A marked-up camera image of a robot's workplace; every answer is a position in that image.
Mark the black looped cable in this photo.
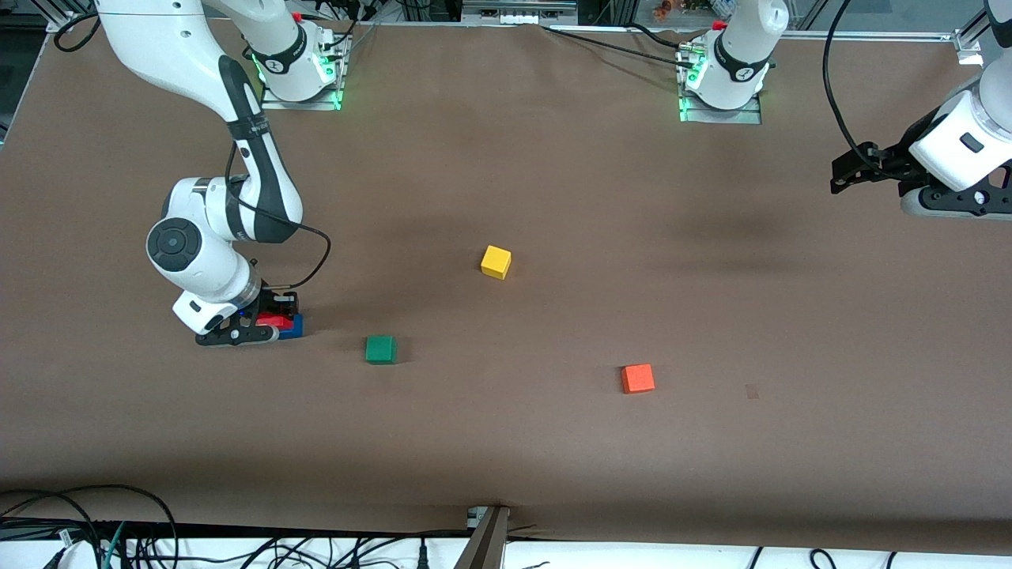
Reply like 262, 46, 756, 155
0, 484, 179, 569

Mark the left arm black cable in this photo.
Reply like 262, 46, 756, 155
822, 0, 883, 160

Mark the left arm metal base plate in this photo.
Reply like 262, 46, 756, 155
678, 43, 764, 125

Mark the teal cable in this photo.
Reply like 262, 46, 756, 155
100, 522, 128, 569

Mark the long black base cable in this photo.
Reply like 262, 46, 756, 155
544, 26, 698, 69

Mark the curved black base cable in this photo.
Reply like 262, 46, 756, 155
625, 22, 690, 51

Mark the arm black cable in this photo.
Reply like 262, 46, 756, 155
822, 0, 883, 160
51, 12, 332, 290

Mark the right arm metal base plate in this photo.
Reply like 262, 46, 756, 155
259, 36, 346, 111

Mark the thin black base cable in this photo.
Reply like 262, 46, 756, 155
326, 0, 380, 58

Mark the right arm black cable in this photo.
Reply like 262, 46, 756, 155
51, 12, 332, 290

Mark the dark metal beam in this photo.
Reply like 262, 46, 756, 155
453, 507, 512, 569

